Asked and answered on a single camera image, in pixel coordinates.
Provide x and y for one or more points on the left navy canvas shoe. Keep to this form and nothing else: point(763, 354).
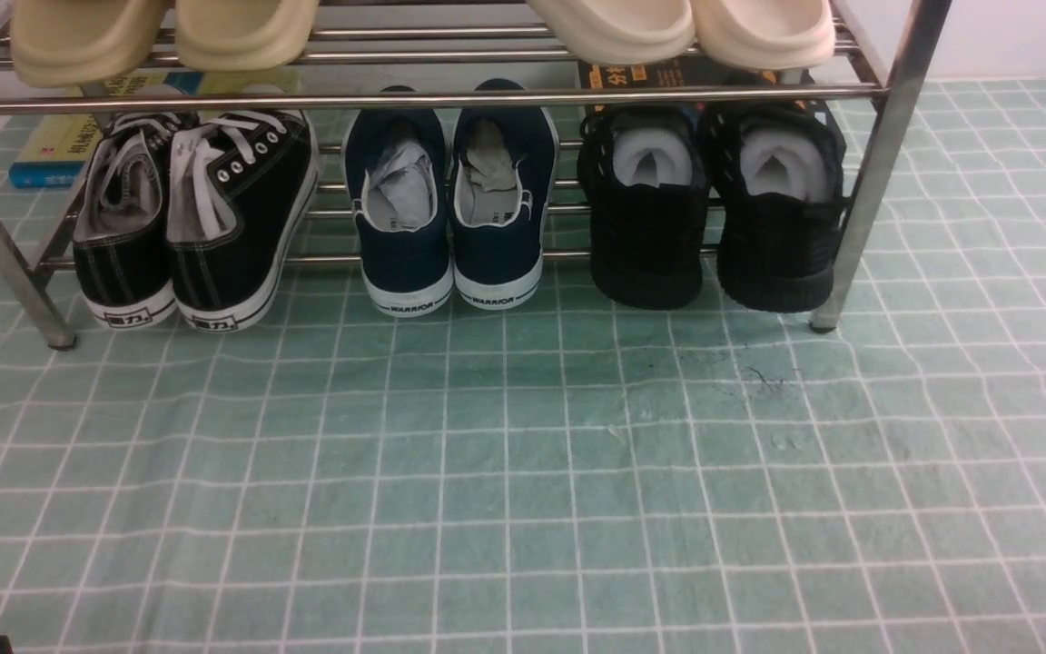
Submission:
point(394, 163)

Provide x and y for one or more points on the black knit sneaker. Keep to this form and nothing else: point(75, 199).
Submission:
point(647, 190)
point(778, 167)

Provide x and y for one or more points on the left cream slipper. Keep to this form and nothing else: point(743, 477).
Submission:
point(620, 32)

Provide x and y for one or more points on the black orange book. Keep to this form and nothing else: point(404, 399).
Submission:
point(684, 71)

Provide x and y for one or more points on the right navy canvas shoe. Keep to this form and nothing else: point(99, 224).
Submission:
point(503, 173)

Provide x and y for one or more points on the left black canvas sneaker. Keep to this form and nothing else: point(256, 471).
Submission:
point(118, 242)

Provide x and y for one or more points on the cream slipper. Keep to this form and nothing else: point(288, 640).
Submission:
point(766, 35)
point(620, 32)

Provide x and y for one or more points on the stainless steel shoe rack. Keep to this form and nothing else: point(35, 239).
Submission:
point(894, 95)

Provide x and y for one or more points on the navy canvas shoe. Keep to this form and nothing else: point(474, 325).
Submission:
point(503, 173)
point(394, 163)

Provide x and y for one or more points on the right cream slipper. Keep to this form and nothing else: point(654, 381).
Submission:
point(766, 35)

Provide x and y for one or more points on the yellow blue book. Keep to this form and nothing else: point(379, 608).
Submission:
point(60, 144)

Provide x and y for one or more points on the right black canvas sneaker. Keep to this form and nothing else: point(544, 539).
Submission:
point(239, 184)

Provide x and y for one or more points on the green checkered floor mat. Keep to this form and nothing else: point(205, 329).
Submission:
point(567, 476)

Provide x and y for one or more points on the left beige slipper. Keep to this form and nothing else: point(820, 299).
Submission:
point(69, 43)

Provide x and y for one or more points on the black canvas sneaker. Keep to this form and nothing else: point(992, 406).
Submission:
point(118, 242)
point(239, 184)

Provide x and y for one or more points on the beige slipper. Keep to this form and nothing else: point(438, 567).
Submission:
point(242, 36)
point(69, 43)

